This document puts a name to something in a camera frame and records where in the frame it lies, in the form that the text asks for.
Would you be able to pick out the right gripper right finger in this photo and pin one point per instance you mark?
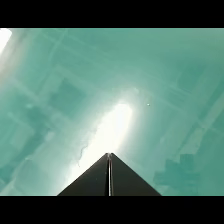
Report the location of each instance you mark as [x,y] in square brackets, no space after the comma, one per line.
[130,181]

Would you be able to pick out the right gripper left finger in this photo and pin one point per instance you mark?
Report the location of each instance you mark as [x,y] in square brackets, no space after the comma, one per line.
[93,181]

